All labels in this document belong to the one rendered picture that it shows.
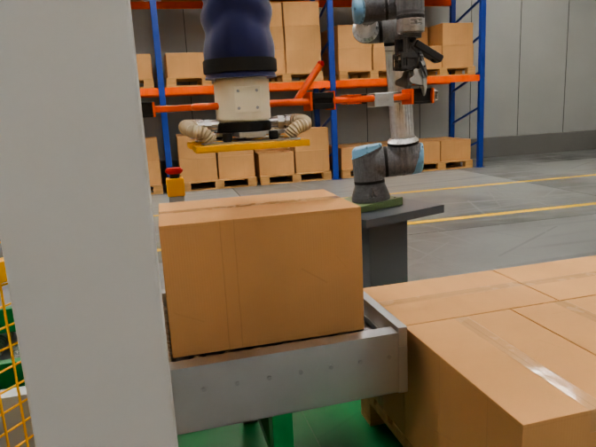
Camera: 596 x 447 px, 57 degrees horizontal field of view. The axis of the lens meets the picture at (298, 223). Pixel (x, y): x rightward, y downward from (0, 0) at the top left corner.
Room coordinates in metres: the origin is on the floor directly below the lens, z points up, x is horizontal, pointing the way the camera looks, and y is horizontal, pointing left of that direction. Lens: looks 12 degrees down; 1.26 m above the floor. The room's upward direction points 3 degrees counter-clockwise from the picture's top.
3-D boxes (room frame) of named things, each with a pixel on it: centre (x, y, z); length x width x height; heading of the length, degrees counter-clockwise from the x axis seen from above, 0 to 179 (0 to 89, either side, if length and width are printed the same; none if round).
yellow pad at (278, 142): (1.66, 0.13, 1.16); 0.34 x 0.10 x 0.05; 106
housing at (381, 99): (1.88, -0.30, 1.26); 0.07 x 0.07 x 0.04; 16
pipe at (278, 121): (1.75, 0.15, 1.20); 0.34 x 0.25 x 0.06; 106
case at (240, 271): (1.77, 0.14, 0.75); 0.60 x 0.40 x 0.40; 103
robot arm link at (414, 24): (1.91, -0.41, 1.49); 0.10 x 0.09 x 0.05; 15
